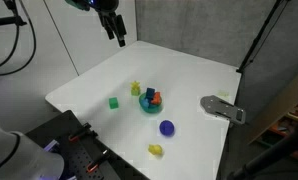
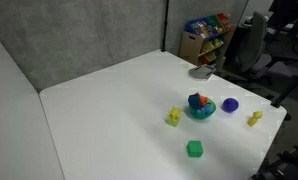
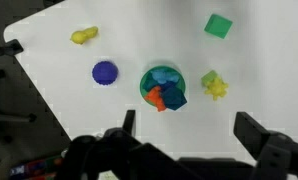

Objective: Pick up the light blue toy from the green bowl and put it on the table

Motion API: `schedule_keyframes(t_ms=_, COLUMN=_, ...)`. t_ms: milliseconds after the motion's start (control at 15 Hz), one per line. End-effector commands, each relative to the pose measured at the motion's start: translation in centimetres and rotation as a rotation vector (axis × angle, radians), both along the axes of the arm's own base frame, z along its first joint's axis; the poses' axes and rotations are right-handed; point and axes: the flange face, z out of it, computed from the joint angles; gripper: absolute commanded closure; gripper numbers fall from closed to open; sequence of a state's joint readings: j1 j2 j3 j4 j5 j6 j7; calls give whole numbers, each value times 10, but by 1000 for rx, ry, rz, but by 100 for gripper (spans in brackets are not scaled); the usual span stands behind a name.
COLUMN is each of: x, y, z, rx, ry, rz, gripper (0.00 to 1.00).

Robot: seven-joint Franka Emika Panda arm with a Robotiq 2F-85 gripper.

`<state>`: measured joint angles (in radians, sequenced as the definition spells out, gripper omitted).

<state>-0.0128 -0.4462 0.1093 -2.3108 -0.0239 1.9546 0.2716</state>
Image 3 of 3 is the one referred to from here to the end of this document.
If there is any orange toy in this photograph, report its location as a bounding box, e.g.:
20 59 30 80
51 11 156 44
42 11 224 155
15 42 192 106
143 85 168 113

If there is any light green cube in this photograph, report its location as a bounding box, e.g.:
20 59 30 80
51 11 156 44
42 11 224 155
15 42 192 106
200 69 219 87

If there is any purple ribbed ball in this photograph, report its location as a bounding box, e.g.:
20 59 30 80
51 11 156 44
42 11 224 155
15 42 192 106
91 59 120 87

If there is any green bowl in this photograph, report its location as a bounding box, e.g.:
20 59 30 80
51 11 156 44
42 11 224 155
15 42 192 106
139 65 187 107

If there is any yellow bear toy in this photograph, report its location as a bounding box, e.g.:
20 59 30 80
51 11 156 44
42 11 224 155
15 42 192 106
69 25 100 46

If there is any yellow spiky toy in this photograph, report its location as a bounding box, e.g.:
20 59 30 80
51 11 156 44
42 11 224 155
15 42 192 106
203 76 230 102

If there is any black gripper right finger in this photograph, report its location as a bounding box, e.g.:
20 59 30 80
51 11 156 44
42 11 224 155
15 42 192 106
233 111 298 180

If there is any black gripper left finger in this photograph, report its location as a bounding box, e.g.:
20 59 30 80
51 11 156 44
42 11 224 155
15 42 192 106
55 109 197 180

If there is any dark teal block toy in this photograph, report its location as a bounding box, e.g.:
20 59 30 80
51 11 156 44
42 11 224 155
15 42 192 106
160 84 188 112

